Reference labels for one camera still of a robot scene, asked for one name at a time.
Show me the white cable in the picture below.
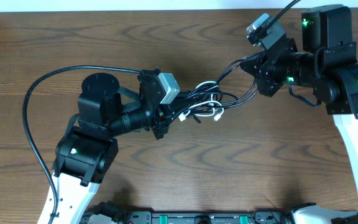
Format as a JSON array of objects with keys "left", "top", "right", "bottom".
[{"left": 178, "top": 80, "right": 225, "bottom": 122}]

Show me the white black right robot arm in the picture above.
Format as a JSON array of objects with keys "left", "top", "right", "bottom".
[{"left": 240, "top": 4, "right": 358, "bottom": 223}]

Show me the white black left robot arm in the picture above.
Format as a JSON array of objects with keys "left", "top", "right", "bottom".
[{"left": 39, "top": 69, "right": 180, "bottom": 223}]

